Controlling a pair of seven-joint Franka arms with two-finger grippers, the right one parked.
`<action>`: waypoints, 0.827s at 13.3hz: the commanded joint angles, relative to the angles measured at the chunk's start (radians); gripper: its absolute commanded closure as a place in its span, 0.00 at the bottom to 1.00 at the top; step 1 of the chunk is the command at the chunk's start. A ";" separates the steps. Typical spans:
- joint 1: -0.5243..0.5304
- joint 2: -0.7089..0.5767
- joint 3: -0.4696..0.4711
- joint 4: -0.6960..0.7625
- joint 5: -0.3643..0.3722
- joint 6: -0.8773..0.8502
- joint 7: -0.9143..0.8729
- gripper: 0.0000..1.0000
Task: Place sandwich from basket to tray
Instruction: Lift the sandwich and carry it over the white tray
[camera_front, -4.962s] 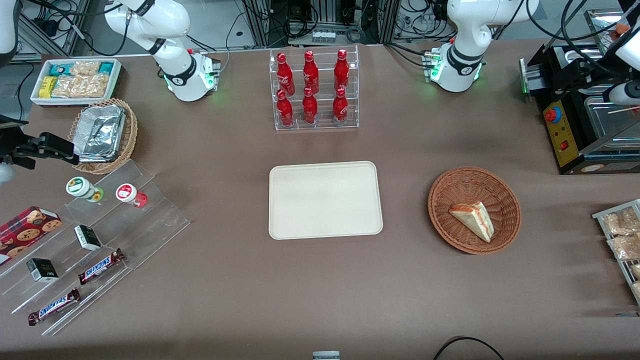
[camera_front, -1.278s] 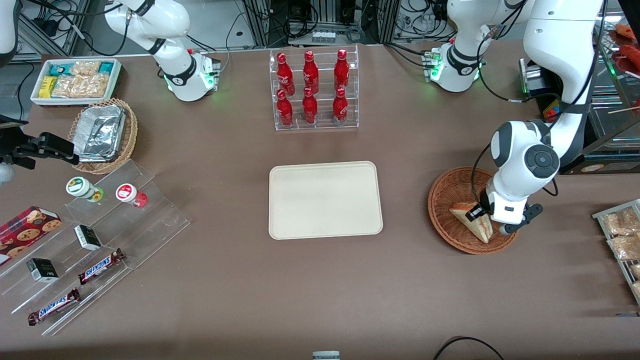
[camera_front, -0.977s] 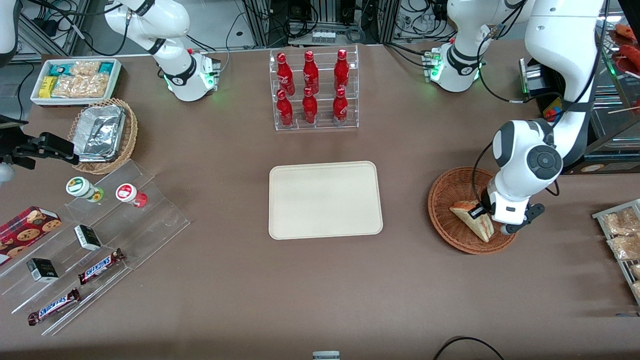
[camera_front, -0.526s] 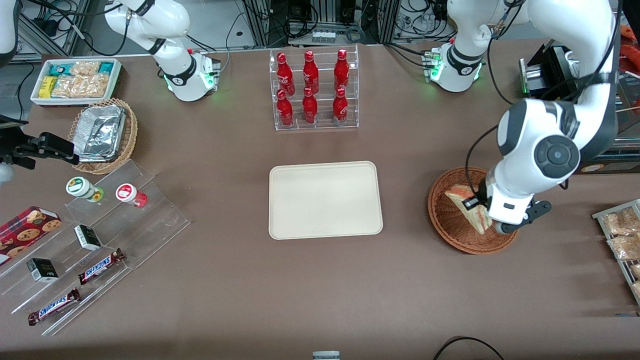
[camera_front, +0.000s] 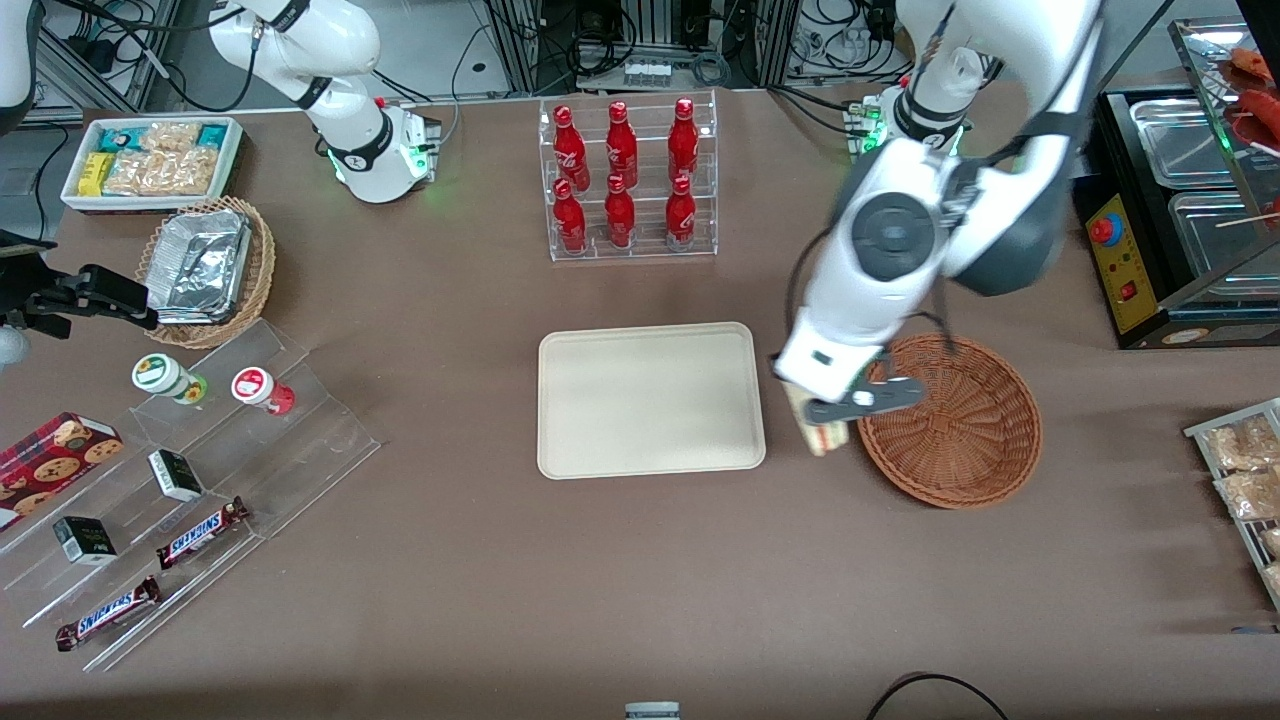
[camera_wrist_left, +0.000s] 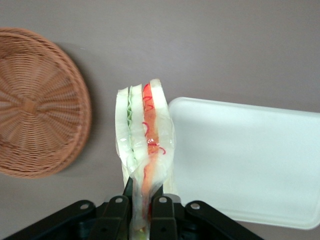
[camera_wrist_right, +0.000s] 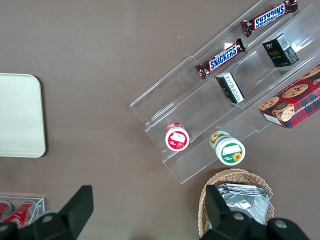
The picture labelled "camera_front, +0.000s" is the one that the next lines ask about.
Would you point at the small black box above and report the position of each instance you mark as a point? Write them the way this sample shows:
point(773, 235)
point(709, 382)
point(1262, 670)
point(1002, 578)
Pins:
point(85, 540)
point(175, 475)

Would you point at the white cup with red lid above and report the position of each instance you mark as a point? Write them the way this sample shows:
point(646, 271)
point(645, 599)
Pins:
point(252, 385)

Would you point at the small grey device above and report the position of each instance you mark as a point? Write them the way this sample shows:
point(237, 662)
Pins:
point(652, 711)

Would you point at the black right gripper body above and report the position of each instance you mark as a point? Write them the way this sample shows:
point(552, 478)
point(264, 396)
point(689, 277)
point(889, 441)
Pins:
point(50, 299)

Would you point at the stack of foil containers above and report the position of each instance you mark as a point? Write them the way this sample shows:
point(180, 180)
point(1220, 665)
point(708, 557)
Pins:
point(200, 265)

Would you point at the black food warmer display cabinet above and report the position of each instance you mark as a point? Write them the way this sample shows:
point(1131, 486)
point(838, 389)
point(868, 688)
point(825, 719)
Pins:
point(1120, 265)

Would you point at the small tan wicker basket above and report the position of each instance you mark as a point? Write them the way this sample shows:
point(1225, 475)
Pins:
point(263, 265)

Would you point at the red and blue emergency knob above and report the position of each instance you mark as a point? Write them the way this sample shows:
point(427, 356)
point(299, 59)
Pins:
point(1105, 230)

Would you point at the white cup with green lid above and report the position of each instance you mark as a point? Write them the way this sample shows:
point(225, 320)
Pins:
point(155, 372)

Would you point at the yellow snack packet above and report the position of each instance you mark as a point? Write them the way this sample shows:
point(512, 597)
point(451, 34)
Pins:
point(95, 173)

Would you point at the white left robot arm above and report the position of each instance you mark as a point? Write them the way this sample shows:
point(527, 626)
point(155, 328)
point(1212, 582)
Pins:
point(910, 230)

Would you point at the beige rectangular serving tray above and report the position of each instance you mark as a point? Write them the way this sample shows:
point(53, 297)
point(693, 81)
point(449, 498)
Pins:
point(650, 400)

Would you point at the clear acrylic step display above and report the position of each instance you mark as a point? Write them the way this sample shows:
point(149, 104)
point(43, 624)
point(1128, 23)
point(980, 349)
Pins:
point(300, 440)

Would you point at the large round brown wicker basket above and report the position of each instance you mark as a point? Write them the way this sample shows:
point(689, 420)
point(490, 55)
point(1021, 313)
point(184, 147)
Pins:
point(960, 450)

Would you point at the steel food pan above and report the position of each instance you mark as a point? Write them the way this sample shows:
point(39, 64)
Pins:
point(1215, 235)
point(1180, 140)

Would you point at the white power strip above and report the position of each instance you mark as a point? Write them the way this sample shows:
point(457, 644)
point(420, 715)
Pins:
point(647, 72)

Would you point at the sausage on wooden skewer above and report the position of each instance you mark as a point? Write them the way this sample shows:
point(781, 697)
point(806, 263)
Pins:
point(1250, 217)

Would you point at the red cola bottle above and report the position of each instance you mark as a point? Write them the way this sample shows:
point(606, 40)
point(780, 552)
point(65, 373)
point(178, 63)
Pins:
point(570, 220)
point(621, 145)
point(683, 140)
point(620, 215)
point(680, 215)
point(570, 150)

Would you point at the clear acrylic bottle rack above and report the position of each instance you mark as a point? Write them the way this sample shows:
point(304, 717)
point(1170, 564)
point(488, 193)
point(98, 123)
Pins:
point(648, 255)

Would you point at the small clear cracker bag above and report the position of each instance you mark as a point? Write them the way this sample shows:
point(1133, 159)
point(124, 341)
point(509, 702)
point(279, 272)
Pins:
point(170, 137)

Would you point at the teal snack packet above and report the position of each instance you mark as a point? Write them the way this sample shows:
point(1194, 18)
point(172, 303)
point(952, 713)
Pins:
point(213, 135)
point(120, 138)

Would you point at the clear bag of rice crackers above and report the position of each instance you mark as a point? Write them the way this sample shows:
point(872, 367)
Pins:
point(1240, 445)
point(1272, 542)
point(1274, 580)
point(1255, 495)

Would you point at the white plastic snack bin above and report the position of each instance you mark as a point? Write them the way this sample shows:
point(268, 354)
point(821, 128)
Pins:
point(237, 150)

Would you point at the large clear cracker bag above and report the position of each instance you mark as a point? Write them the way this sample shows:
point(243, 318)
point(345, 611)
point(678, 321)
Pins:
point(160, 172)

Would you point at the red cookie box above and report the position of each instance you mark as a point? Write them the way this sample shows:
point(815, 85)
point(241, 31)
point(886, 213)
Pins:
point(50, 465)

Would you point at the triangle sandwich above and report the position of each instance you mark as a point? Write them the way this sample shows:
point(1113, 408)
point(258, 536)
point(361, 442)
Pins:
point(825, 435)

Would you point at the brown snickers bar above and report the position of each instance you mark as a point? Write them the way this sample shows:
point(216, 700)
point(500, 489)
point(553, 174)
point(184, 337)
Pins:
point(108, 613)
point(200, 533)

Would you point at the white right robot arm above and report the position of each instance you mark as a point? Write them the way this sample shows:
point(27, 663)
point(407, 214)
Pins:
point(345, 40)

